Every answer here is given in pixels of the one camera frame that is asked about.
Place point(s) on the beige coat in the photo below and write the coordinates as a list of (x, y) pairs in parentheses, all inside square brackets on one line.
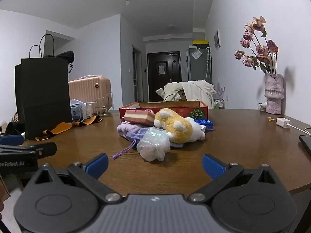
[(194, 89)]

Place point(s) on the grey refrigerator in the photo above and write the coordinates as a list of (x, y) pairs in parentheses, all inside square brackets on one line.
[(194, 70)]

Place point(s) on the lavender wall decoration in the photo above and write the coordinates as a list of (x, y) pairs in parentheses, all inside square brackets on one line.
[(221, 89)]

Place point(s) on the yellow cloth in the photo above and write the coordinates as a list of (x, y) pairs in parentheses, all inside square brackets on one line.
[(175, 126)]

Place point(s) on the red cardboard box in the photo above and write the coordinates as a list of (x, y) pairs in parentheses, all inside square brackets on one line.
[(184, 111)]

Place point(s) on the black flat device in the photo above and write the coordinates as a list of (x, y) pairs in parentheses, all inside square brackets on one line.
[(306, 144)]

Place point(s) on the dark entrance door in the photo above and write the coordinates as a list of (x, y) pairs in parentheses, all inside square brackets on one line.
[(154, 82)]

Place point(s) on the clear folded umbrella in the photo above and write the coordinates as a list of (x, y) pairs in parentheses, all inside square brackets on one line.
[(208, 63)]

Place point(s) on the small white box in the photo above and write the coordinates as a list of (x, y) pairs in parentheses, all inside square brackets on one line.
[(262, 106)]

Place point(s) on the paper notice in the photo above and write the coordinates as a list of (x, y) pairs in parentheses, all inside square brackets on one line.
[(162, 70)]

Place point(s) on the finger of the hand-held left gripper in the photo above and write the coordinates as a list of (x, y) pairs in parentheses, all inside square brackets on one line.
[(46, 148), (12, 140)]

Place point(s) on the small white spray bottle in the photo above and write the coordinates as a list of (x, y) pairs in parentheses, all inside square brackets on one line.
[(88, 112)]

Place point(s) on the white and blue plastic bag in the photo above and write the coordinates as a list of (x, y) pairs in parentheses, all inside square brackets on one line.
[(76, 112)]

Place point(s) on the blue tissue packet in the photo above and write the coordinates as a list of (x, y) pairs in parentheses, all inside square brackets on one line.
[(207, 123)]

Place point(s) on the wooden chair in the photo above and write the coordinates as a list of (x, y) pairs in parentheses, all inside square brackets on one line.
[(181, 94)]

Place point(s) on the dried pink roses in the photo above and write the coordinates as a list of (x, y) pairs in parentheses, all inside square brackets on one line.
[(262, 51)]

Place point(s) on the pale purple vase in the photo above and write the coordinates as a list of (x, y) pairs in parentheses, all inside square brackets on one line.
[(273, 94)]

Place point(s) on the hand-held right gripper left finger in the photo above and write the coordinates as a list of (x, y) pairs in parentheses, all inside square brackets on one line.
[(97, 166)]

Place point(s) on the black paper bag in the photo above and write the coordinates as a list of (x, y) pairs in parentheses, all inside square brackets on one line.
[(43, 89)]

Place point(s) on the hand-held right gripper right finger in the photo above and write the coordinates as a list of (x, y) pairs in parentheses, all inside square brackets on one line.
[(213, 166)]

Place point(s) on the dark cloth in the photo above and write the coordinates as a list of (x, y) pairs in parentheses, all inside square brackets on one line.
[(14, 128)]

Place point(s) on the wall poster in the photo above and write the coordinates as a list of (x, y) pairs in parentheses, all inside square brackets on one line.
[(217, 40)]

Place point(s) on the grey interior door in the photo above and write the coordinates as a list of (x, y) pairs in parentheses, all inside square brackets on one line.
[(136, 77)]

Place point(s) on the clear glass cup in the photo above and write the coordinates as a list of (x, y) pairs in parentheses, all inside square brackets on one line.
[(102, 111)]

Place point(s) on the pink ribbed suitcase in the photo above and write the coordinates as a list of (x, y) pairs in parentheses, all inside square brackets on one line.
[(90, 89)]

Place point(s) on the yellow box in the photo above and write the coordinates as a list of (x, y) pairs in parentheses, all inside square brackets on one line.
[(200, 42)]

